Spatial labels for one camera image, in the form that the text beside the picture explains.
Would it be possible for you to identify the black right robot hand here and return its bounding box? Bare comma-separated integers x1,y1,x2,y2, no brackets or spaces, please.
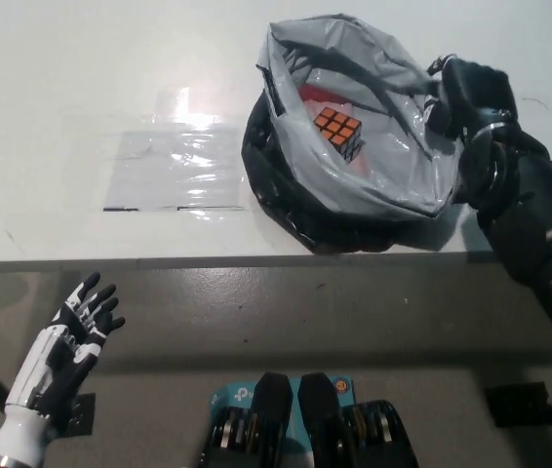
424,56,521,142

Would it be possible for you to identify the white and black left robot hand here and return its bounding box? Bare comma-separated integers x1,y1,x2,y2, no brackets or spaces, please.
0,272,126,462

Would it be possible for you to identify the rubik's cube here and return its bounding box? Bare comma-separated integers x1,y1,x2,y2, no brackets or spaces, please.
313,105,366,165

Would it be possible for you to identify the grey and black plastic bag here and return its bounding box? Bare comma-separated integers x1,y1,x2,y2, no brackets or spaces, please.
240,21,467,254

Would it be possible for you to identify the red item inside bag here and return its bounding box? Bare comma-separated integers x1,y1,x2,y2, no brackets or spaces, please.
299,85,338,104

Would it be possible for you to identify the teal box with logo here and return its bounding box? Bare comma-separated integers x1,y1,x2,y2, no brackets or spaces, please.
210,373,355,440

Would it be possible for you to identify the clear plastic sheet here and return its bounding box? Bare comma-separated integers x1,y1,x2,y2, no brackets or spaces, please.
102,87,248,214

